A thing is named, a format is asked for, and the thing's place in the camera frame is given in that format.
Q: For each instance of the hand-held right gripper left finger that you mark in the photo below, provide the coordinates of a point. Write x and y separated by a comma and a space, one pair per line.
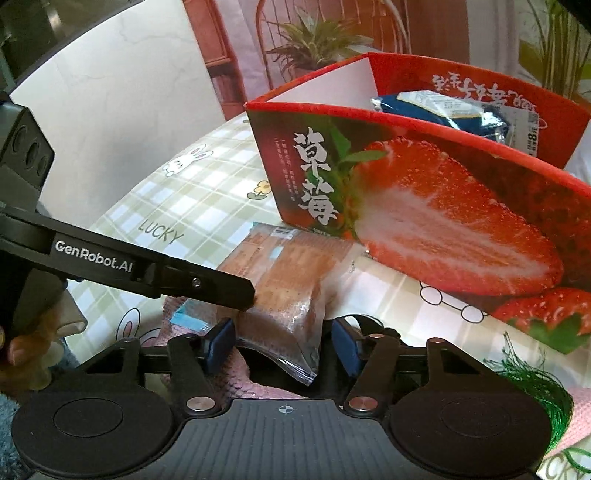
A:
219, 345

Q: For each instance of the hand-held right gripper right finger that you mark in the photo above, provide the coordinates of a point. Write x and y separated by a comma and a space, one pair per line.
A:
347, 347

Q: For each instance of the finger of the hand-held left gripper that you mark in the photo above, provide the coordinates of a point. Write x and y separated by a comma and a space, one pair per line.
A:
203, 286

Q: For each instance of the clear biscuit packet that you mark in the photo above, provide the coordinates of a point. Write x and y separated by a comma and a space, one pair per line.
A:
286, 281

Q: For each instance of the red strawberry print cardboard box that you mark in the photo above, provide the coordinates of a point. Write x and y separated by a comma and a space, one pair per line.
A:
461, 221

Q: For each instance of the dark blue snack packet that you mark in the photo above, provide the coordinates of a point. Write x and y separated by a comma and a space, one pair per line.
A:
429, 110

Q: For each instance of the person's left hand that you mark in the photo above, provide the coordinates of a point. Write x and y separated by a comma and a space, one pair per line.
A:
23, 360

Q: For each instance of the small light blue packet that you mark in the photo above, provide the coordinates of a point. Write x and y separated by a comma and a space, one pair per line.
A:
189, 318

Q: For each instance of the pink knitted cloth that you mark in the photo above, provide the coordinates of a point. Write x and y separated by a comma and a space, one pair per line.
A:
579, 415
157, 323

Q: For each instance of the green checked tablecloth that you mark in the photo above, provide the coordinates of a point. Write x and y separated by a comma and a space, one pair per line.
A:
207, 194

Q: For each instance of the blue fluffy cloth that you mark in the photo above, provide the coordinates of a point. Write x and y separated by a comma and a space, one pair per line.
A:
9, 424

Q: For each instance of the green mesh net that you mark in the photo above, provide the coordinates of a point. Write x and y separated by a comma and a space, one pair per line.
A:
531, 383

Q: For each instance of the black framed window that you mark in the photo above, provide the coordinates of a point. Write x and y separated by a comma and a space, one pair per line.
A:
27, 27

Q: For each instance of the printed wall backdrop cloth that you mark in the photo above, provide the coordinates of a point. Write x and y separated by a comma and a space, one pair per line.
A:
323, 41

